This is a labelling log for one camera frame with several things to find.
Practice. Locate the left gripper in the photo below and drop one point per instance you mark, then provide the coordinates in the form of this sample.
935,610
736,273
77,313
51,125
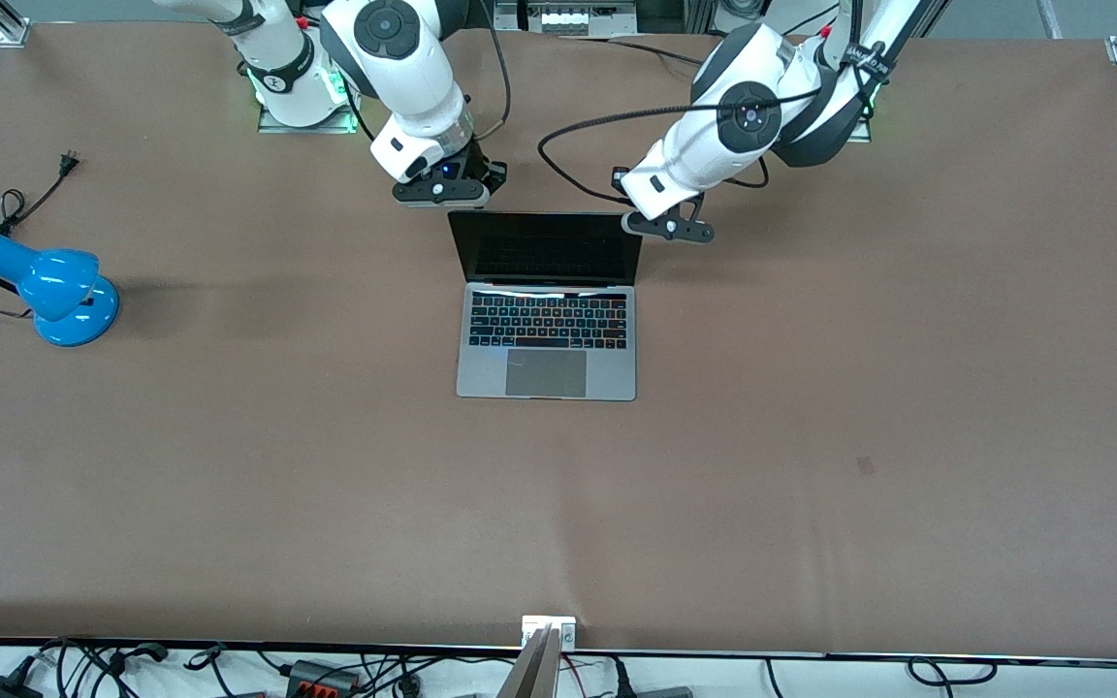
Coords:
617,182

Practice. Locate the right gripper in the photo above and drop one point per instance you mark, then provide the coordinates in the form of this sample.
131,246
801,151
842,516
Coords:
477,162

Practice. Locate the silver grey laptop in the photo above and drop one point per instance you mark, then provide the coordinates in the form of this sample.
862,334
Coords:
547,330

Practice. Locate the right white Franka arm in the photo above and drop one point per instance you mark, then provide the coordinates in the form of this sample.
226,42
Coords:
423,78

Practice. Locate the silver power strip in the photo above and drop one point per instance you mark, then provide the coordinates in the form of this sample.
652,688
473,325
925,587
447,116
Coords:
568,17

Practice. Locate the blue desk lamp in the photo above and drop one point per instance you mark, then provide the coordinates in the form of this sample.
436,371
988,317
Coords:
59,291

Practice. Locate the black orange connector block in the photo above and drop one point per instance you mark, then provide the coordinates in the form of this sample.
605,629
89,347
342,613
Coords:
321,677

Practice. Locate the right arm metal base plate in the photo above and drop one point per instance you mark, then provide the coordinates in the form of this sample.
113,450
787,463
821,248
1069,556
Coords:
306,124

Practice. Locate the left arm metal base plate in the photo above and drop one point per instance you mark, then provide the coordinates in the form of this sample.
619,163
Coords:
862,128

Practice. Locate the white metal bracket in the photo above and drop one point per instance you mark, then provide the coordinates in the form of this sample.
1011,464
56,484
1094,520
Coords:
549,628

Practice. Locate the grey camera mount pole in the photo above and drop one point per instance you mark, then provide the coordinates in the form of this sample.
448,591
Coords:
531,674

